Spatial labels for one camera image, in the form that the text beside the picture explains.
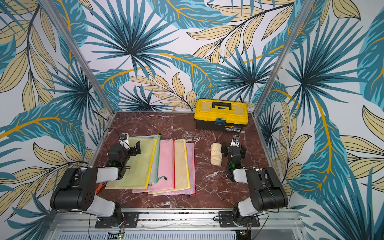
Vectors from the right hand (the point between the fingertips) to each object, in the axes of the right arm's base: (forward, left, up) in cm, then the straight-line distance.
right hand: (235, 143), depth 92 cm
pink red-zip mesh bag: (-11, +42, -9) cm, 45 cm away
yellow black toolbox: (+17, +5, +8) cm, 19 cm away
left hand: (+3, +64, 0) cm, 64 cm away
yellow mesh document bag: (-16, +33, -12) cm, 39 cm away
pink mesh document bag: (-7, +27, -8) cm, 29 cm away
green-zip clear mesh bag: (-13, +49, -8) cm, 51 cm away
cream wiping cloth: (-4, +11, -7) cm, 14 cm away
